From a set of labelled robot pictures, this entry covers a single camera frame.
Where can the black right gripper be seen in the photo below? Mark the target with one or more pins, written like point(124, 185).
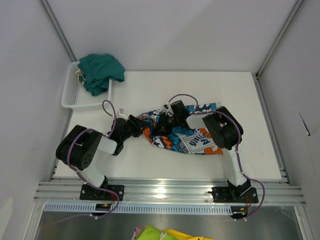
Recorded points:
point(162, 129)

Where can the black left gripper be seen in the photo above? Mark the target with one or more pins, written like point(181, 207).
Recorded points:
point(139, 125)

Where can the colourful patterned shorts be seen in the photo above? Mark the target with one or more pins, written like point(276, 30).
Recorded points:
point(195, 141)

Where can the green shorts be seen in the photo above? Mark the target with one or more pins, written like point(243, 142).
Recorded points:
point(96, 70)

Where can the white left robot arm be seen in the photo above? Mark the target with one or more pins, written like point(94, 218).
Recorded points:
point(78, 148)

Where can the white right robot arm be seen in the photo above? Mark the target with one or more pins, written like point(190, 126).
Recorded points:
point(226, 133)

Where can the lime green cloth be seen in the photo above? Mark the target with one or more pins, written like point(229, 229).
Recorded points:
point(148, 232)

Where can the yellow cloth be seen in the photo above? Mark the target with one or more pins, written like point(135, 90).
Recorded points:
point(180, 235)

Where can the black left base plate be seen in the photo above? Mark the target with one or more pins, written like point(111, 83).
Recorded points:
point(89, 193)

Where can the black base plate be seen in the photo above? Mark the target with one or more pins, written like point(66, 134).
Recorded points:
point(89, 193)
point(227, 195)

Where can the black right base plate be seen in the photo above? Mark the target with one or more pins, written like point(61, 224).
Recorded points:
point(227, 195)

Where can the aluminium mounting rail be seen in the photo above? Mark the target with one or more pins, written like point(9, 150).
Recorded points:
point(169, 191)

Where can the white slotted cable duct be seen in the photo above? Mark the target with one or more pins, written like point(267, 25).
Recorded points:
point(133, 208)

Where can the aluminium frame post left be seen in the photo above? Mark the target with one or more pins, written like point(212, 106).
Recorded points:
point(45, 4)

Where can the aluminium frame post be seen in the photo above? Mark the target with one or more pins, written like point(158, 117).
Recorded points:
point(284, 30)
point(45, 4)

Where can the aluminium frame post right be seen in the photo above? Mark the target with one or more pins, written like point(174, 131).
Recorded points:
point(284, 30)

